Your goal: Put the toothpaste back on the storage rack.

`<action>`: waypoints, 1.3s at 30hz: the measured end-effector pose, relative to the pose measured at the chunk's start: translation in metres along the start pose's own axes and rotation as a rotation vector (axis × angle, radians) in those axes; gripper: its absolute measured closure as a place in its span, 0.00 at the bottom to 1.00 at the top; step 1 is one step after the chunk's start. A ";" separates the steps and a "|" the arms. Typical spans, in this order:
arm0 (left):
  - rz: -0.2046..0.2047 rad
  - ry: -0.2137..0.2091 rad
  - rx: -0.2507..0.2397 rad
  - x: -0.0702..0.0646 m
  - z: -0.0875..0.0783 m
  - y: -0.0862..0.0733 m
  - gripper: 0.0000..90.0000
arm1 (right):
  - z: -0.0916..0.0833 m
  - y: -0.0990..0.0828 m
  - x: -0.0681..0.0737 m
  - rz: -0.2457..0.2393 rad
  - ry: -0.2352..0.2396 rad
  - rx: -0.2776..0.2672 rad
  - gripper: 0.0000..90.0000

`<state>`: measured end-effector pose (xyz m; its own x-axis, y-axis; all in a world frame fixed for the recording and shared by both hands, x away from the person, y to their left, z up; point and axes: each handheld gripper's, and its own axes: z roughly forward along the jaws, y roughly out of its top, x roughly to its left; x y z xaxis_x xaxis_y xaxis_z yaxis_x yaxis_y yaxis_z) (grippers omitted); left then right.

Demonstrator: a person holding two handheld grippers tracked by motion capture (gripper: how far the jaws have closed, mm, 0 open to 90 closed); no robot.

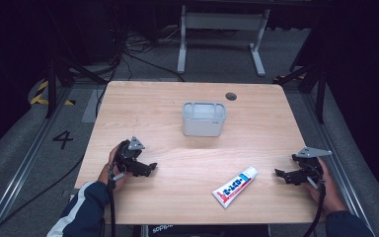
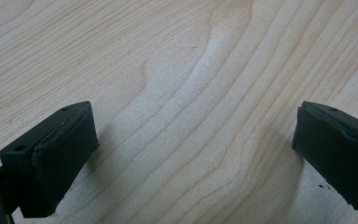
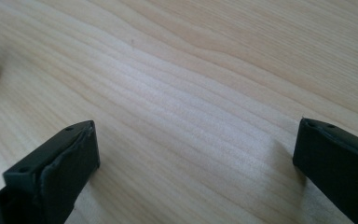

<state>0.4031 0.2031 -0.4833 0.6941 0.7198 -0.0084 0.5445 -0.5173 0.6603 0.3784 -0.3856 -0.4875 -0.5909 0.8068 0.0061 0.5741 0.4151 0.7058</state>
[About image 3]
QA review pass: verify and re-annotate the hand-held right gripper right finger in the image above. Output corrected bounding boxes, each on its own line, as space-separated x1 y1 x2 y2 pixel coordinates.
292 117 358 224

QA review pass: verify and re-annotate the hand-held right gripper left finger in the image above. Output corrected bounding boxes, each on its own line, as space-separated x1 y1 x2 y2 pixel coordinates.
0 119 102 224

